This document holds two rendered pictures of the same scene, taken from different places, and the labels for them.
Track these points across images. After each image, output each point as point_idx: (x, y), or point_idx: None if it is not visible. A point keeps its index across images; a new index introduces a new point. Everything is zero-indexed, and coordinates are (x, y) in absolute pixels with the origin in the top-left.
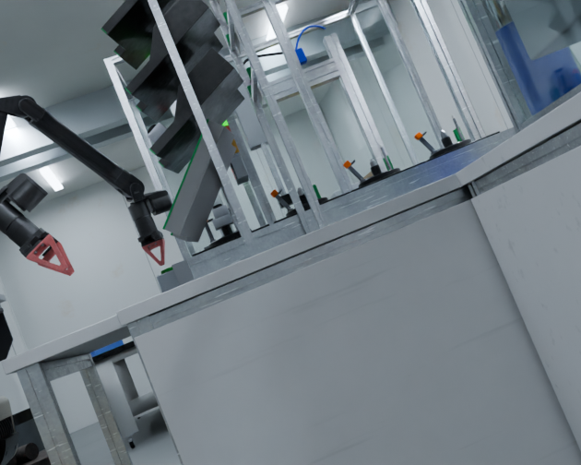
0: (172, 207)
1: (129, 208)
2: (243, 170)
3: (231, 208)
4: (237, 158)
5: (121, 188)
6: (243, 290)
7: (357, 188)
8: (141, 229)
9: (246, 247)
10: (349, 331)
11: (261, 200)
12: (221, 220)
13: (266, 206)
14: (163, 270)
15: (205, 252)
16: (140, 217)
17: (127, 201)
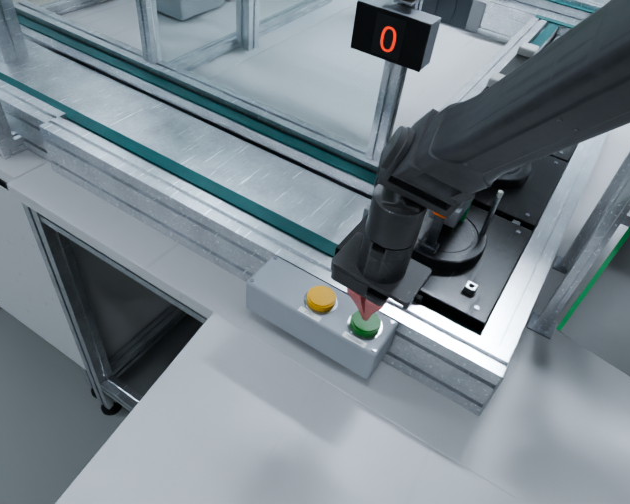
0: None
1: (403, 220)
2: (430, 52)
3: (598, 255)
4: (437, 23)
5: (474, 195)
6: None
7: (570, 157)
8: (400, 268)
9: (562, 307)
10: None
11: (395, 103)
12: (464, 209)
13: (394, 113)
14: (375, 332)
15: (523, 327)
16: (415, 241)
17: (384, 186)
